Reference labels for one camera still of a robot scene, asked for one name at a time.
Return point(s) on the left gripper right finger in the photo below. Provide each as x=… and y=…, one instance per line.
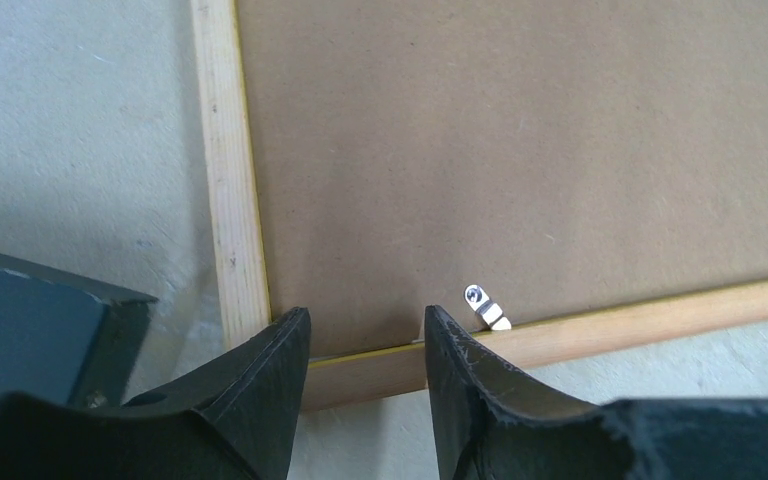
x=491, y=420

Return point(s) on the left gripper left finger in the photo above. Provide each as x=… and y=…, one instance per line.
x=234, y=417

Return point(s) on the yellow wooden picture frame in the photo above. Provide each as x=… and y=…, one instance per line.
x=232, y=199

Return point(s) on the brown cardboard backing board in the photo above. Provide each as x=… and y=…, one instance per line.
x=490, y=146

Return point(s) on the silver metal turn clip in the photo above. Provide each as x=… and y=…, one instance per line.
x=486, y=308

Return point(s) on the black flat box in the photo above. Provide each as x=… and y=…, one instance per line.
x=66, y=338

